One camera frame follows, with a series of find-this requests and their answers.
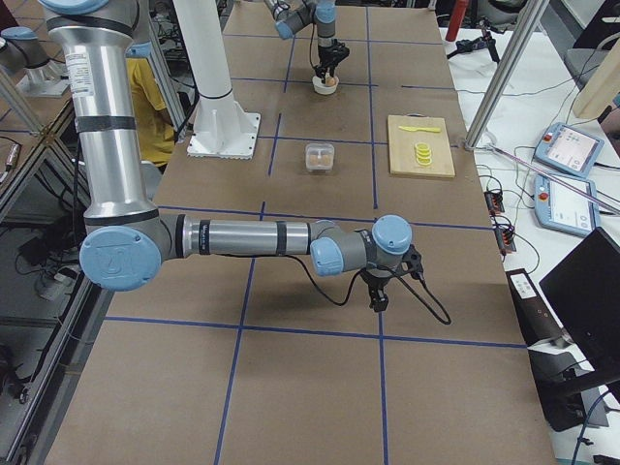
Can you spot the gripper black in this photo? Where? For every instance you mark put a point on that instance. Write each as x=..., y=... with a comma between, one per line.
x=325, y=49
x=373, y=280

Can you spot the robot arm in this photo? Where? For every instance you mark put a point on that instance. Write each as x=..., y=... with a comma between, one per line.
x=322, y=16
x=127, y=239

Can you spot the clear plastic egg box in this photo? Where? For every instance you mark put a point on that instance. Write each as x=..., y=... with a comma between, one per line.
x=318, y=148

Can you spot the black brown box device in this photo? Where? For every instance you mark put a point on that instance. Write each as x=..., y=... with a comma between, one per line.
x=536, y=322

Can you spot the white bowl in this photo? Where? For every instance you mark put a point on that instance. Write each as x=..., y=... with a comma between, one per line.
x=321, y=88

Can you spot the yellow plastic knife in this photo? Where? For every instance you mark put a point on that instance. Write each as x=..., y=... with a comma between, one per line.
x=412, y=129

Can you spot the wooden cutting board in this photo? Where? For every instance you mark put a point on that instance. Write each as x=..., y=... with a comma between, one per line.
x=401, y=152

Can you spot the yellow lemon slices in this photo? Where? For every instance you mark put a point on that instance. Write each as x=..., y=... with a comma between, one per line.
x=423, y=154

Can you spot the black tripod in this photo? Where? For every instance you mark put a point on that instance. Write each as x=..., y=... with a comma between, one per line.
x=485, y=41

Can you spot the person in yellow shirt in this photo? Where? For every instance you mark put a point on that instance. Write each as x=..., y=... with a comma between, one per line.
x=155, y=130

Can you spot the teach pendant near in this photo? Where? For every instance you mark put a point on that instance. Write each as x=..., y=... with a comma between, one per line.
x=561, y=210

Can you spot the teach pendant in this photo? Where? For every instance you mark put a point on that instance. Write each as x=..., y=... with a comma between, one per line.
x=561, y=210
x=568, y=150

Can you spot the black laptop monitor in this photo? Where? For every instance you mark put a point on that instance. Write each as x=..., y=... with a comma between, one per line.
x=583, y=292

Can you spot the teach pendant far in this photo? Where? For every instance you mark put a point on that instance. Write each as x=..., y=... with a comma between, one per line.
x=568, y=150

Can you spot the grey office chair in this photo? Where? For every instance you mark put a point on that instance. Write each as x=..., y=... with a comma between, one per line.
x=594, y=43

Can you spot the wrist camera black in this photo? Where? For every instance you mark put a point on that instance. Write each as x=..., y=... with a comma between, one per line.
x=341, y=52
x=412, y=261

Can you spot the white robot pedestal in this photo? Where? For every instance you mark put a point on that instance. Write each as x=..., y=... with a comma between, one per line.
x=221, y=128

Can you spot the aluminium frame post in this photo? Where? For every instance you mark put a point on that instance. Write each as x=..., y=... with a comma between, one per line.
x=520, y=37

